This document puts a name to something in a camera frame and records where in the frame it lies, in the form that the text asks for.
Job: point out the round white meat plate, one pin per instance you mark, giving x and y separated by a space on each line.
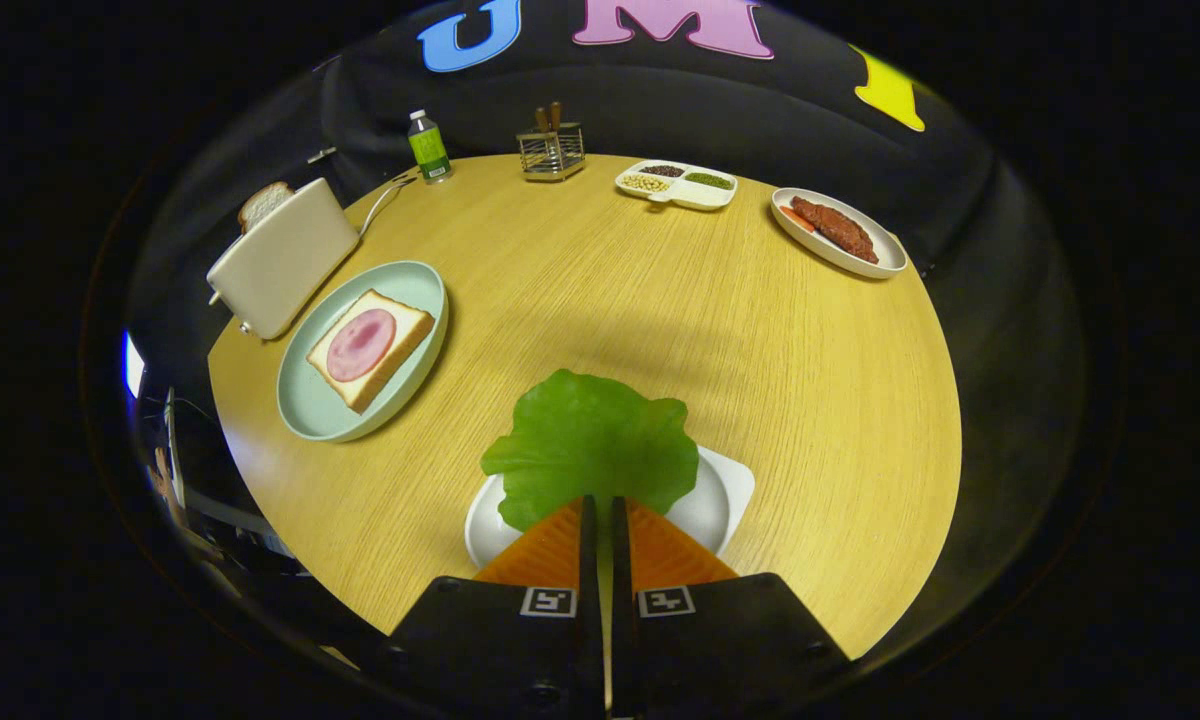
885 255

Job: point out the white toaster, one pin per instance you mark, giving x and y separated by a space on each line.
290 260

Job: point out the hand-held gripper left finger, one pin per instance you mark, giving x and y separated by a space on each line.
588 620

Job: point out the green label plastic bottle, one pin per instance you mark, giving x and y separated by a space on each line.
428 150

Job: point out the plain toast bread slice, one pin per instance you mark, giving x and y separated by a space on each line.
263 203

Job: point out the white squarish plate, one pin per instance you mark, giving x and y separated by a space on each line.
715 500

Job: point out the black backdrop cloth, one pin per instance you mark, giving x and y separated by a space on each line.
760 120

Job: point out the white divided bean dish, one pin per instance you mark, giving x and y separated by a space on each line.
675 190

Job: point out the bread slice under ham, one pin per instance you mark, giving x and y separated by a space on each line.
405 330

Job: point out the brown cooked meat piece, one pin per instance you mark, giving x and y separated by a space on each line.
840 228

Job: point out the pink ham slice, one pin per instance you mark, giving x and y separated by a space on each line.
362 343

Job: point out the green lettuce leaf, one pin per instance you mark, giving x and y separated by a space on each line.
590 440

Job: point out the pale green round plate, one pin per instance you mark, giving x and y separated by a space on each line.
310 400

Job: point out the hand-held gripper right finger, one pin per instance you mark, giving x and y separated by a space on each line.
622 620

